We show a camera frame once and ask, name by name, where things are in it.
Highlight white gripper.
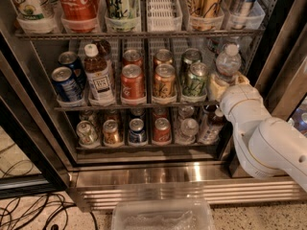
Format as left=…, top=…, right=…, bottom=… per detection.
left=208, top=72, right=271, bottom=125

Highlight clear water bottle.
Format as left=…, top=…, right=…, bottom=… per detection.
left=216, top=43, right=242, bottom=82

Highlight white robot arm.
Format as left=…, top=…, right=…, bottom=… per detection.
left=208, top=73, right=307, bottom=191

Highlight bottom shelf tea bottle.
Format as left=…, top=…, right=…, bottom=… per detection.
left=198, top=107, right=225, bottom=145

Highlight glass fridge door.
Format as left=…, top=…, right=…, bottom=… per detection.
left=248, top=0, right=307, bottom=120

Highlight bottom shelf water bottle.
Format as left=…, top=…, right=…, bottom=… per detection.
left=176, top=118, right=199, bottom=145

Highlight bottom shelf red can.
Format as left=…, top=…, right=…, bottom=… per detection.
left=153, top=118, right=171, bottom=142

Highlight top shelf orange can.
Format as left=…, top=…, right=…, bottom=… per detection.
left=181, top=0, right=226, bottom=19

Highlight shelf orange can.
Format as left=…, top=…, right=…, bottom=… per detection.
left=103, top=120, right=122, bottom=145
left=181, top=0, right=226, bottom=19

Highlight bottom shelf blue can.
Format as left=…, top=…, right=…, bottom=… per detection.
left=129, top=118, right=147, bottom=144

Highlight stainless steel fridge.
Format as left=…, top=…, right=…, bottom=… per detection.
left=0, top=0, right=306, bottom=212

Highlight front pure leaf tea bottle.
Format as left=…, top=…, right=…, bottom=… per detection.
left=84, top=44, right=114, bottom=105

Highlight bottom shelf orange can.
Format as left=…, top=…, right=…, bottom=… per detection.
left=103, top=120, right=122, bottom=145

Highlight rear tea bottle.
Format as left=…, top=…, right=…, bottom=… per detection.
left=93, top=39, right=114, bottom=80

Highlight top shelf green can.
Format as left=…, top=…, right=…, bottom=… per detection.
left=106, top=0, right=139, bottom=19

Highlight top shelf coca-cola can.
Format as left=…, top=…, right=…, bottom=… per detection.
left=60, top=0, right=98, bottom=21

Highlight top shelf 7up can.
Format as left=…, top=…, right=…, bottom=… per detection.
left=12, top=0, right=54, bottom=20

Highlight front green lacroix can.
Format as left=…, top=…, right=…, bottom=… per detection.
left=183, top=62, right=209, bottom=97

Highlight green lacroix can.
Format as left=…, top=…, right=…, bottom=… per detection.
left=183, top=62, right=209, bottom=97
left=179, top=48, right=202, bottom=83

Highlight rear green lacroix can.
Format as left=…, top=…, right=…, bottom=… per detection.
left=179, top=48, right=202, bottom=83

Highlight front orange lacroix can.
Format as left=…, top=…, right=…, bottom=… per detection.
left=153, top=63, right=176, bottom=99

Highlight orange lacroix can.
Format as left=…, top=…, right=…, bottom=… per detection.
left=153, top=63, right=176, bottom=99
left=153, top=49, right=174, bottom=67

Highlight rear orange lacroix can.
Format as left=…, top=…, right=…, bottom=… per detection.
left=153, top=49, right=174, bottom=67

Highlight blue can behind door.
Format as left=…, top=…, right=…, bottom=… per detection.
left=290, top=108, right=307, bottom=135

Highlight front red coke can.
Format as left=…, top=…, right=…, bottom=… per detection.
left=121, top=64, right=144, bottom=100

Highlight red coke can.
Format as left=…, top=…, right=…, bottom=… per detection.
left=122, top=49, right=143, bottom=67
left=121, top=64, right=144, bottom=100

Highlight empty white plastic tray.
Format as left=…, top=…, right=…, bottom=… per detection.
left=146, top=0, right=182, bottom=32

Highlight rear red coke can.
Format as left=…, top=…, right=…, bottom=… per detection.
left=122, top=49, right=143, bottom=67

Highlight clear plastic bin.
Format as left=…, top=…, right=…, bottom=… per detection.
left=111, top=198, right=216, bottom=230

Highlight rear blue pepsi can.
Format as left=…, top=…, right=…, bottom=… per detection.
left=58, top=51, right=86, bottom=90

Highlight blue pepsi can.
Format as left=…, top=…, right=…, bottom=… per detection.
left=51, top=66, right=82, bottom=102
left=58, top=51, right=86, bottom=90

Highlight front blue pepsi can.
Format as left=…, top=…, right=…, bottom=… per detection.
left=51, top=66, right=82, bottom=102

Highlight black floor cables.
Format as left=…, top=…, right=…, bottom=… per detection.
left=0, top=142, right=99, bottom=230

